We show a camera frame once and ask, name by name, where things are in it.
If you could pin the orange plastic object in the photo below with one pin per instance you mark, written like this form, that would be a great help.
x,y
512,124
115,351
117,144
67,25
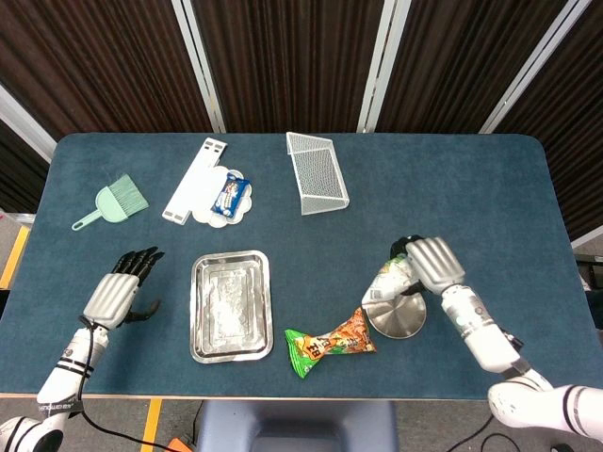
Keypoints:
x,y
180,446

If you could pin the blue white snack packet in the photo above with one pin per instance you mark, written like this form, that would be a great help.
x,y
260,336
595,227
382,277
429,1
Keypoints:
x,y
229,195

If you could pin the white cloud-shaped plate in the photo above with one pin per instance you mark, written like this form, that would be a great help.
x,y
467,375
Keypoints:
x,y
207,219

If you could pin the mint green hand brush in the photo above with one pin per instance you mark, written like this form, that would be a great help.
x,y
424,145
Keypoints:
x,y
129,195

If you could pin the white green snack bag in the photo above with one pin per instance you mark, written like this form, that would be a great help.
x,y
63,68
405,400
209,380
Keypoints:
x,y
386,287

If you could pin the round stainless steel plate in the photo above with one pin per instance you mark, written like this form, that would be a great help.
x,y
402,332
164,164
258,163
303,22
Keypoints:
x,y
396,320

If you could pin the white flat plastic board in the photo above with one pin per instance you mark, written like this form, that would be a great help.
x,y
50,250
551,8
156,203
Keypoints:
x,y
193,183

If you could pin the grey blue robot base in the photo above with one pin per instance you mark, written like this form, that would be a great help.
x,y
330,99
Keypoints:
x,y
297,424

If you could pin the brown slatted partition panel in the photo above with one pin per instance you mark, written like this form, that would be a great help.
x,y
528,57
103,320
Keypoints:
x,y
282,61
19,179
579,117
94,70
447,61

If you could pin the orange green snack bag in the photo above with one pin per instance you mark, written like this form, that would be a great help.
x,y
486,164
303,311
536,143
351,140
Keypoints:
x,y
325,348

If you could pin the rectangular stainless steel tray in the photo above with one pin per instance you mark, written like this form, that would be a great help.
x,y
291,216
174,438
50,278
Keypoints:
x,y
231,306

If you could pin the teal felt table cover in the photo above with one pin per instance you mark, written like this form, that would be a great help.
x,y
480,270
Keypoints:
x,y
330,245

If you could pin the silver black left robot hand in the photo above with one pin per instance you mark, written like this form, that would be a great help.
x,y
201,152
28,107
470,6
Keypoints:
x,y
110,296

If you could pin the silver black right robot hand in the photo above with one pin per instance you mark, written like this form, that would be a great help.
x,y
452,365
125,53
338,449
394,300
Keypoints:
x,y
435,263

